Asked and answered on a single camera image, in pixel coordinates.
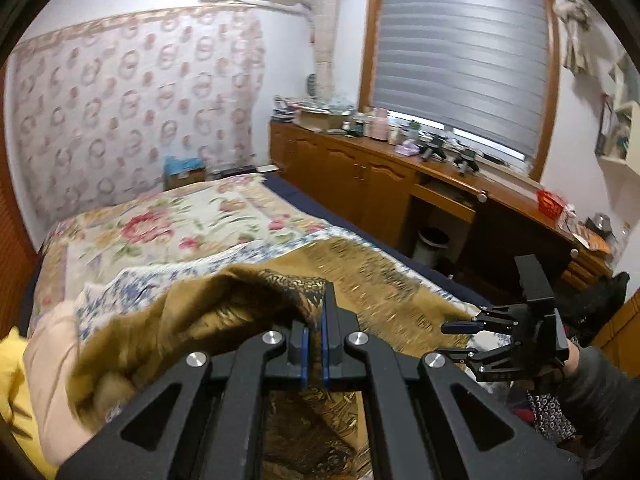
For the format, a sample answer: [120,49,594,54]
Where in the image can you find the teal topped box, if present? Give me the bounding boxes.
[164,156,207,191]

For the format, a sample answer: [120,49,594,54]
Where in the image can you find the stack of papers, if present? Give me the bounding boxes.
[272,95,297,122]

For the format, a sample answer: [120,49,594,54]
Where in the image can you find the navy mattress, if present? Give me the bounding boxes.
[261,172,495,311]

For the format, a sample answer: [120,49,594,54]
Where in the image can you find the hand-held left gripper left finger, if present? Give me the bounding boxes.
[57,321,311,480]

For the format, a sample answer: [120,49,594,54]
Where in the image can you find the person's right forearm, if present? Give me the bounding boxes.
[555,344,640,463]

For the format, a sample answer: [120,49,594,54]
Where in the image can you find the black chair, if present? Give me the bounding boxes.
[564,271,632,333]

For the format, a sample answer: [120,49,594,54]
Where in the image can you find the black trash can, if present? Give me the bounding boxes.
[417,227,450,267]

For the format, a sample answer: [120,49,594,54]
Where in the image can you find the floral bed quilt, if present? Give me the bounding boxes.
[27,176,351,341]

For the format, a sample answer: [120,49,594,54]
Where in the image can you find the cardboard box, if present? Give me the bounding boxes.
[295,109,347,132]

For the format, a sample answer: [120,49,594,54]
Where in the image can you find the grey window blind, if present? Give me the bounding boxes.
[372,0,545,158]

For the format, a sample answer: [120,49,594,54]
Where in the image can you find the wooden sideboard cabinet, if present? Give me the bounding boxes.
[269,116,615,291]

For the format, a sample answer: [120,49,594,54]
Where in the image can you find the beige blanket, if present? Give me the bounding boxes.
[22,300,103,467]

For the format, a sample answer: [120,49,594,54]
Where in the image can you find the hanging beige cloth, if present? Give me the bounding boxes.
[554,0,597,77]

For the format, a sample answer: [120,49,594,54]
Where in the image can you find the yellow plush toy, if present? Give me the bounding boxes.
[0,327,57,480]

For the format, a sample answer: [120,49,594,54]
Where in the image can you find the gold patterned shirt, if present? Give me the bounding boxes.
[67,237,488,480]

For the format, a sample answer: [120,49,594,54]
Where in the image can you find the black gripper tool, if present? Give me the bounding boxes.
[454,149,480,177]
[424,135,447,162]

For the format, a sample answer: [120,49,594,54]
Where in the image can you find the beige pipe cover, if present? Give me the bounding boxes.
[309,0,335,103]

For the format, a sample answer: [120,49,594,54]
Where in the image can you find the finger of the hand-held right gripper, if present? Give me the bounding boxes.
[435,334,534,384]
[441,305,526,336]

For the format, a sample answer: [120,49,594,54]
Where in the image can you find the dotted dark cloth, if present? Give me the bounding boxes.
[524,391,578,442]

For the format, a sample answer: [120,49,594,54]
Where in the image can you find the wooden window frame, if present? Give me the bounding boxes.
[357,0,560,183]

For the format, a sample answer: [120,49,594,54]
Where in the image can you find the ring patterned wall curtain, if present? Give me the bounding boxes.
[10,4,267,233]

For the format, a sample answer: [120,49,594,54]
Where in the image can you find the red basket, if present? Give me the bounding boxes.
[537,190,567,219]

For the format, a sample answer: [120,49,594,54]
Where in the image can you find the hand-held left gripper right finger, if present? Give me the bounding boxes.
[321,282,583,480]

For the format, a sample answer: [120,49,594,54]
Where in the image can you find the white wall shelf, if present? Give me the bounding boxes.
[595,52,640,173]

